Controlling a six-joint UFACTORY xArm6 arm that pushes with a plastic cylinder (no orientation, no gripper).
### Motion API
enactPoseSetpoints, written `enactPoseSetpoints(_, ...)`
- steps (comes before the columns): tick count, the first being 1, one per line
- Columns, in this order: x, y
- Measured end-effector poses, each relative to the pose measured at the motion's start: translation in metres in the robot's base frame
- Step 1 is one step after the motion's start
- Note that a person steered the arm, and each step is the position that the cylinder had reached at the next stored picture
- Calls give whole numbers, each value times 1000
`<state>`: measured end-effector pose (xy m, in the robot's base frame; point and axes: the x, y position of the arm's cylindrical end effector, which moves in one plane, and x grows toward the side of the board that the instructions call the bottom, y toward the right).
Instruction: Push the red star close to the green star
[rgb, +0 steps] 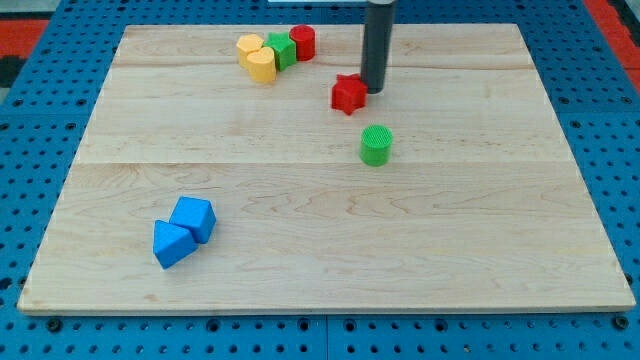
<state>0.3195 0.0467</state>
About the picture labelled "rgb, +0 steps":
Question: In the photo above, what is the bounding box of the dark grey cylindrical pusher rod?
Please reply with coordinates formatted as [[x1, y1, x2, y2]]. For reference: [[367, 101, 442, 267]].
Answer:
[[360, 0, 397, 94]]

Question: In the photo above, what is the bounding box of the red star block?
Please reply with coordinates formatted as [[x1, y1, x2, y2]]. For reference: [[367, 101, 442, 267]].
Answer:
[[331, 74, 368, 115]]

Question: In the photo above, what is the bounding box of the green star block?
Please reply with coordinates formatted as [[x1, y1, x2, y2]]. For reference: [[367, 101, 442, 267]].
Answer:
[[264, 32, 297, 71]]

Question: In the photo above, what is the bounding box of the red cylinder block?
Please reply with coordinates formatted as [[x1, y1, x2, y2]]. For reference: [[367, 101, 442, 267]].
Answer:
[[289, 24, 316, 62]]

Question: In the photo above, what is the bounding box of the green cylinder block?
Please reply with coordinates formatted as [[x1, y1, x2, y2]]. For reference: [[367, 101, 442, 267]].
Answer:
[[359, 124, 393, 167]]

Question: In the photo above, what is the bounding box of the yellow heart block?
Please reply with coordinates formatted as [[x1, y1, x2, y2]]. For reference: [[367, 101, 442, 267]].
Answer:
[[247, 47, 277, 83]]

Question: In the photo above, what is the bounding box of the yellow hexagon block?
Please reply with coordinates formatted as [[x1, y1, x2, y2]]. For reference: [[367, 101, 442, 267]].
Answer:
[[236, 33, 264, 68]]

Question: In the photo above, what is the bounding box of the light wooden board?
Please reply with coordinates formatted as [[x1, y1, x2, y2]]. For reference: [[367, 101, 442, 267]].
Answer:
[[18, 24, 636, 316]]

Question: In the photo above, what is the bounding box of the blue cube block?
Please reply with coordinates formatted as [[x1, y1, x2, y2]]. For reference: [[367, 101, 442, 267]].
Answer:
[[169, 196, 216, 244]]

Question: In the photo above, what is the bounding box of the blue triangular prism block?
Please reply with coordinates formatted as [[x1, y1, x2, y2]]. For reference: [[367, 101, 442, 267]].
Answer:
[[152, 220, 198, 269]]

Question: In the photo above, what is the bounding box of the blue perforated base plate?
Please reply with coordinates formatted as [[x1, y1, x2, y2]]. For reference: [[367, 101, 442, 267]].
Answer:
[[1, 0, 639, 359]]

